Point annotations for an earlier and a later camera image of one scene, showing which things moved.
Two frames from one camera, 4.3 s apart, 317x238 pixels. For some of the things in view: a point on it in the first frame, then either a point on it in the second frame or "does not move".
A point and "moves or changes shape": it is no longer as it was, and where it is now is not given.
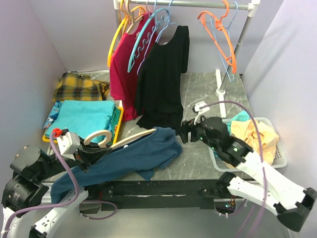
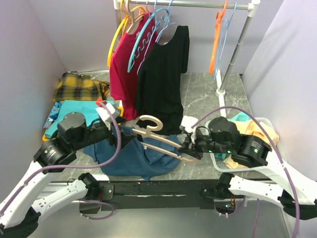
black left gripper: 91,153 → 112,137
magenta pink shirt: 127,59 does not move
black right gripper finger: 184,137 → 186,149
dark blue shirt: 141,158 moves or changes shape
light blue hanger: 169,22 does not move
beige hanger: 131,16 does not move
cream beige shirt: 246,130 does not move
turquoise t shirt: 242,116 does not move
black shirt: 159,96 does not move
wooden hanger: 108,143 moves or changes shape
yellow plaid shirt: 76,87 does not move
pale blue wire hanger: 154,29 does not move
